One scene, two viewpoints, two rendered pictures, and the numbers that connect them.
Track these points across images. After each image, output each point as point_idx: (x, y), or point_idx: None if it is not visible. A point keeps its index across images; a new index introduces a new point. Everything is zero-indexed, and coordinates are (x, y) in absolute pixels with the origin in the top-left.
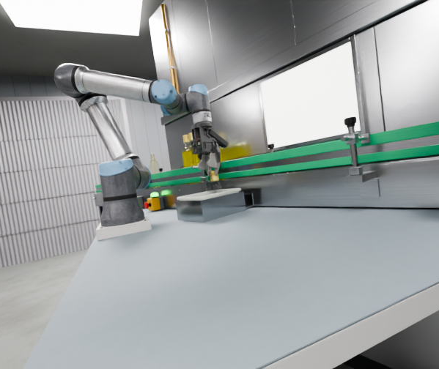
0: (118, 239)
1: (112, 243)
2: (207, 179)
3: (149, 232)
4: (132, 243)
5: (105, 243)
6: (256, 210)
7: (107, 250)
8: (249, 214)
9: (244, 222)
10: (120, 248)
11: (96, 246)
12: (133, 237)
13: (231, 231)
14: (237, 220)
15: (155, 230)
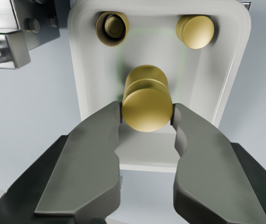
0: (125, 206)
1: (139, 214)
2: (20, 35)
3: (137, 186)
4: (167, 209)
5: (130, 215)
6: None
7: (160, 222)
8: (265, 65)
9: None
10: (172, 218)
11: (131, 220)
12: (140, 200)
13: None
14: (259, 114)
15: (136, 178)
